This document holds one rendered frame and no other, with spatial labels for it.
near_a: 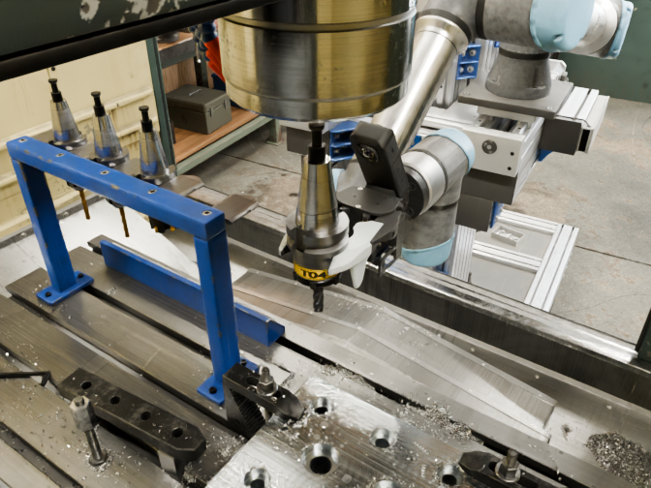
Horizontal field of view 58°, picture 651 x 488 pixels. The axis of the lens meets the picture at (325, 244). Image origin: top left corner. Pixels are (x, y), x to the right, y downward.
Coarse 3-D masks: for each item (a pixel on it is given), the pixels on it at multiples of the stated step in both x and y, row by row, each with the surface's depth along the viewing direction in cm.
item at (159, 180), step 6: (138, 168) 93; (174, 168) 93; (138, 174) 92; (162, 174) 92; (168, 174) 92; (174, 174) 93; (144, 180) 91; (150, 180) 90; (156, 180) 91; (162, 180) 91; (168, 180) 92
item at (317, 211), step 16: (304, 160) 55; (304, 176) 55; (320, 176) 55; (304, 192) 56; (320, 192) 55; (304, 208) 57; (320, 208) 56; (336, 208) 58; (304, 224) 57; (320, 224) 57; (336, 224) 58
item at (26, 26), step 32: (0, 0) 16; (32, 0) 16; (64, 0) 17; (96, 0) 18; (128, 0) 19; (160, 0) 20; (192, 0) 21; (224, 0) 23; (256, 0) 24; (0, 32) 16; (32, 32) 17; (64, 32) 18; (96, 32) 19; (128, 32) 20; (160, 32) 21; (0, 64) 17; (32, 64) 17
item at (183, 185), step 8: (184, 176) 93; (192, 176) 93; (168, 184) 91; (176, 184) 91; (184, 184) 91; (192, 184) 91; (200, 184) 91; (176, 192) 89; (184, 192) 89; (192, 192) 90
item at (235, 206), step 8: (224, 200) 87; (232, 200) 87; (240, 200) 87; (248, 200) 87; (256, 200) 87; (216, 208) 85; (224, 208) 85; (232, 208) 85; (240, 208) 85; (248, 208) 85; (232, 216) 83; (240, 216) 83
